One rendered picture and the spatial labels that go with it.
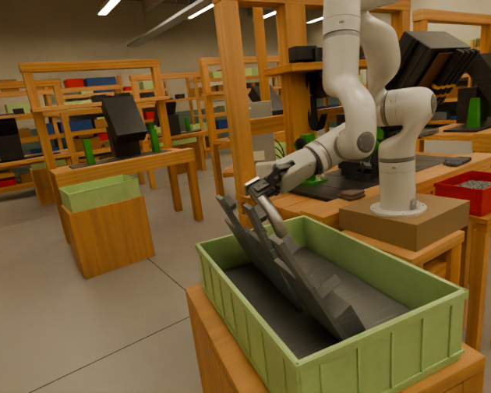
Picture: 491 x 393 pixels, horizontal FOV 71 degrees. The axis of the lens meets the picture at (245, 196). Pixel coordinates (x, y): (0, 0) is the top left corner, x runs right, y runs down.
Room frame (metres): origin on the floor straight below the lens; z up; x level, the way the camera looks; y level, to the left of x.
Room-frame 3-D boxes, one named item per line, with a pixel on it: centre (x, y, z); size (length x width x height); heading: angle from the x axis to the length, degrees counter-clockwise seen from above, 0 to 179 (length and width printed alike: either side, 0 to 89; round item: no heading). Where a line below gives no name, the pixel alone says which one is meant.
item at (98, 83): (7.47, 3.81, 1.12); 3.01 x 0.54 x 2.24; 124
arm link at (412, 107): (1.18, -0.57, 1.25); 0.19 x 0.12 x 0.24; 48
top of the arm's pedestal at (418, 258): (1.19, -0.55, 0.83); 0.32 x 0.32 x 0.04; 31
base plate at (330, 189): (1.99, -0.76, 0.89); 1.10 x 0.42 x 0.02; 121
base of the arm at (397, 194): (1.20, -0.55, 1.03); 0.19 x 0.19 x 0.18
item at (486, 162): (1.75, -0.91, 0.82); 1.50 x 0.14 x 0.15; 121
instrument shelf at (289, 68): (2.21, -0.63, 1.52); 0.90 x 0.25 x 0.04; 121
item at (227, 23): (2.25, -0.61, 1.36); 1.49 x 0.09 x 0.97; 121
